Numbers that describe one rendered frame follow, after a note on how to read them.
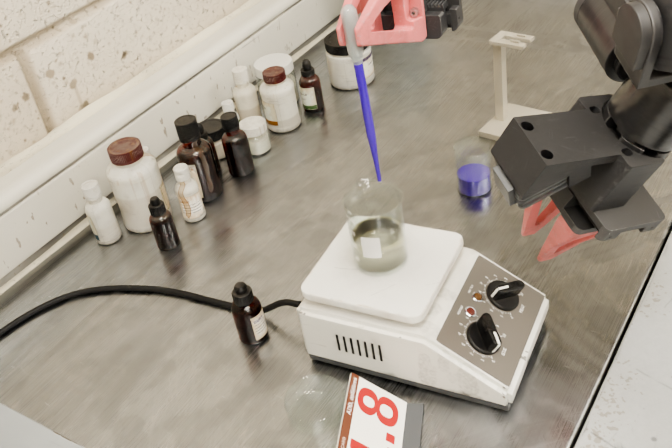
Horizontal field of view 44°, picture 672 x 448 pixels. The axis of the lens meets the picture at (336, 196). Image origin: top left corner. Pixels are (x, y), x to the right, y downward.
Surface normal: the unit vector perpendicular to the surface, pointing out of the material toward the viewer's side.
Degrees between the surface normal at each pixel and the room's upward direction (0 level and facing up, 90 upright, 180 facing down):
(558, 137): 30
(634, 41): 90
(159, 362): 0
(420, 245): 0
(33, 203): 90
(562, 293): 0
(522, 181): 73
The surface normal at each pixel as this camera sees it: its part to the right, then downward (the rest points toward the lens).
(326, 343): -0.44, 0.57
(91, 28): 0.84, 0.21
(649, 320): -0.14, -0.81
